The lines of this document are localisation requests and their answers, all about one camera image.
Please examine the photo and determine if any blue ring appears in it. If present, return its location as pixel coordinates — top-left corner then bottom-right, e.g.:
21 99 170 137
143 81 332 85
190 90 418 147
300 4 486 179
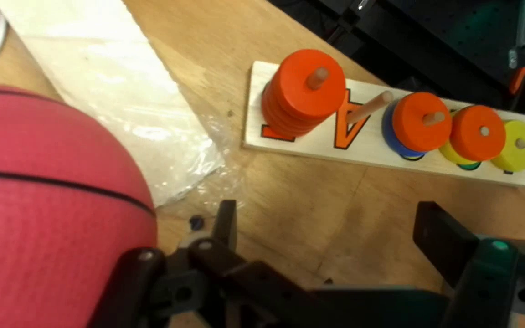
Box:
382 103 429 163

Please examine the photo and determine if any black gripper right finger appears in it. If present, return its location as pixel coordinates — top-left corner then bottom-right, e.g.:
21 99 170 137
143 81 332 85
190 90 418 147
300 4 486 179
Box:
413 199 480 289

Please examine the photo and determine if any white plastic-wrapped block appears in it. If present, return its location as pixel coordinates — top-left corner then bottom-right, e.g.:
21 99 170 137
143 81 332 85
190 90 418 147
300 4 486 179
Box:
0 0 228 210

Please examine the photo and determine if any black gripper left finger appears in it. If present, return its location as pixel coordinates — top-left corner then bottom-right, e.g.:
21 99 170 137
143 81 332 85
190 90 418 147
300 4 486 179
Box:
210 199 241 252

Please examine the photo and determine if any orange ring stack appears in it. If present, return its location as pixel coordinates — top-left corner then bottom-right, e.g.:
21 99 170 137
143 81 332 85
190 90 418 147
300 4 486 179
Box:
449 105 507 163
391 92 455 154

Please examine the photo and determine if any red toy basketball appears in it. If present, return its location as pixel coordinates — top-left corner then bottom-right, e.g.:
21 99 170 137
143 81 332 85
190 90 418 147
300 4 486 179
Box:
0 81 161 328

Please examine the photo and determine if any tall red-orange ring stack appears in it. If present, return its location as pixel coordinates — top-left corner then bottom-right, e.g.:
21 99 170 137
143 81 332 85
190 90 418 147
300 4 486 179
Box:
259 50 349 139

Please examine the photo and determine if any yellow ring stack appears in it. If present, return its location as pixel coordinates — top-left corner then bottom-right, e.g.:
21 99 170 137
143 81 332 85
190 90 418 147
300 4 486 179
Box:
491 119 525 174

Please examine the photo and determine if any wooden peg stacking board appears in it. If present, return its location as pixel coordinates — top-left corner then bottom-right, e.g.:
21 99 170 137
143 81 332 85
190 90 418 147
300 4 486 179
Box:
241 59 525 190

